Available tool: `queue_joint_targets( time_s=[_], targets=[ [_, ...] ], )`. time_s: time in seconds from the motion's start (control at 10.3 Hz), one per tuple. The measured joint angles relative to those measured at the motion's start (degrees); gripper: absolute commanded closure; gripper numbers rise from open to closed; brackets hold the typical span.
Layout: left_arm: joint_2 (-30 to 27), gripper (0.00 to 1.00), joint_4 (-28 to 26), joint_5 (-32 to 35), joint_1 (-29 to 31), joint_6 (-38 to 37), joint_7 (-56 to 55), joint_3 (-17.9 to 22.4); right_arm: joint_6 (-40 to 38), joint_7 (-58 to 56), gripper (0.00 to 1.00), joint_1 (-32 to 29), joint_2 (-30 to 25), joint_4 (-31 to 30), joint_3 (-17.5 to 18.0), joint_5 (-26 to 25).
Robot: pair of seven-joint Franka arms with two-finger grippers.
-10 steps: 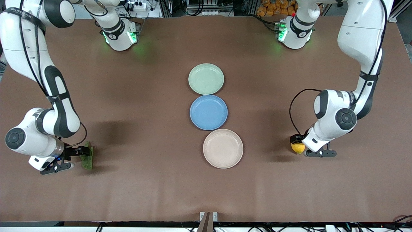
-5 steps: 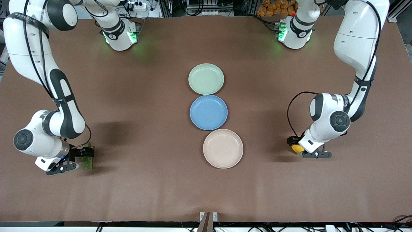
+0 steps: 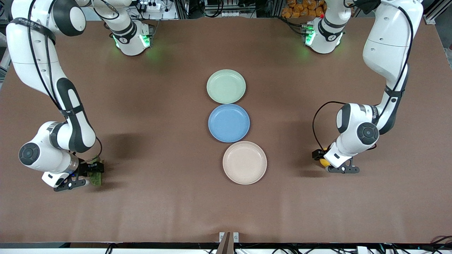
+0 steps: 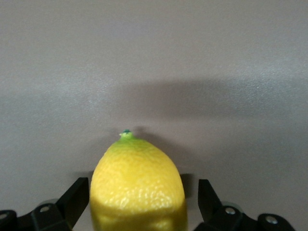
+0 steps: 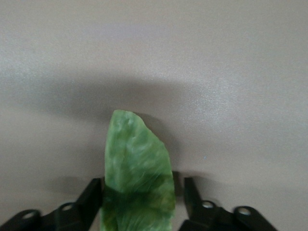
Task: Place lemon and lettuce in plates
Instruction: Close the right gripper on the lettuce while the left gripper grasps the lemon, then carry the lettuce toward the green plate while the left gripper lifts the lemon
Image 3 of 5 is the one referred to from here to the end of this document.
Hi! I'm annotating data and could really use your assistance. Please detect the green lettuce leaf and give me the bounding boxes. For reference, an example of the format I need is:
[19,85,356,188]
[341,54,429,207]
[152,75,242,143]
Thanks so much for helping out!
[88,159,105,187]

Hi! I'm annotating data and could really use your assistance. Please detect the beige plate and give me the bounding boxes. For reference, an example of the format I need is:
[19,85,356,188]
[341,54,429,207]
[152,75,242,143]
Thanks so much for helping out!
[222,141,268,185]

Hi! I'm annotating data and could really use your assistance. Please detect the blue plate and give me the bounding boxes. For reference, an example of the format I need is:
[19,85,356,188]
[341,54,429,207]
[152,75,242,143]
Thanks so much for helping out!
[208,103,250,143]

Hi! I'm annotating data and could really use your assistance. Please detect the light green plate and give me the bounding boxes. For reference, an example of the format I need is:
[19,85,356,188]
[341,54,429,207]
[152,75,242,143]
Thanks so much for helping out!
[207,69,246,104]

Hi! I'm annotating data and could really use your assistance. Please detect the orange snack bags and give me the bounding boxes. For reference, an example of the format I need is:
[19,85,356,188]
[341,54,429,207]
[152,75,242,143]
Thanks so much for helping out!
[281,0,327,19]

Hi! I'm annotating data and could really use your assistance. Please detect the white power strip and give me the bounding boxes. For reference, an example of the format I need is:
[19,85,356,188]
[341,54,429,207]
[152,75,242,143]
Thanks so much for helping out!
[139,1,162,12]

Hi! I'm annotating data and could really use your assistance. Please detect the left arm wrist camera bar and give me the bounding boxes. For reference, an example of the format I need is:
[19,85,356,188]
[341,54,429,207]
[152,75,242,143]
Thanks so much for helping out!
[326,165,360,174]

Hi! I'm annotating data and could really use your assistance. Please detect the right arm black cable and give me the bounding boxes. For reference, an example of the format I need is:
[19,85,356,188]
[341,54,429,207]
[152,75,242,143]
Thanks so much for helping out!
[26,0,103,163]

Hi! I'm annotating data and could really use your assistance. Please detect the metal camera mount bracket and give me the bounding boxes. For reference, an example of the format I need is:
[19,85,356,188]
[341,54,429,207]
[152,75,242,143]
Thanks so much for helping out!
[215,232,239,254]

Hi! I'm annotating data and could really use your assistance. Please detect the aluminium frame profile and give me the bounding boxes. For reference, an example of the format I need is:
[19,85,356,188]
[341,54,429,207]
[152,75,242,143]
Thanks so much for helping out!
[424,0,448,25]

